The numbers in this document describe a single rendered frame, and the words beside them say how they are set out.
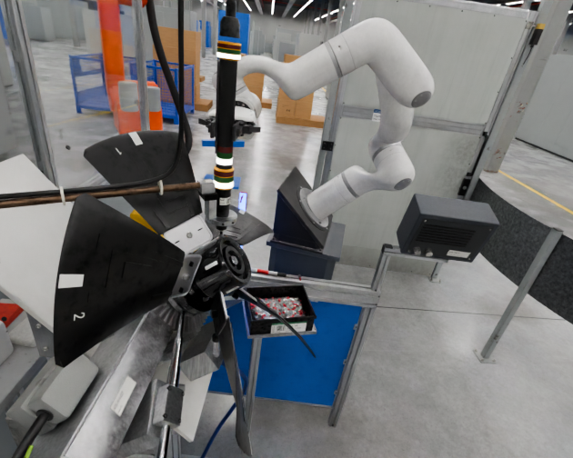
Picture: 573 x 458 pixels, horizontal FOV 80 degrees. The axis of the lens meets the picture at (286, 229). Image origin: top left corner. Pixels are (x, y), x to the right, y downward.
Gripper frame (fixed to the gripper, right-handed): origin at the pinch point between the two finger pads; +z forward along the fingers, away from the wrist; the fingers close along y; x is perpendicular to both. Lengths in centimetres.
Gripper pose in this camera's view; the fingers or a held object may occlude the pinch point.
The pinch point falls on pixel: (225, 130)
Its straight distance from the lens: 74.0
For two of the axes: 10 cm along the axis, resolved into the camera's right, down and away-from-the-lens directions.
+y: -9.9, -1.3, -0.2
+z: -0.4, 4.7, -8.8
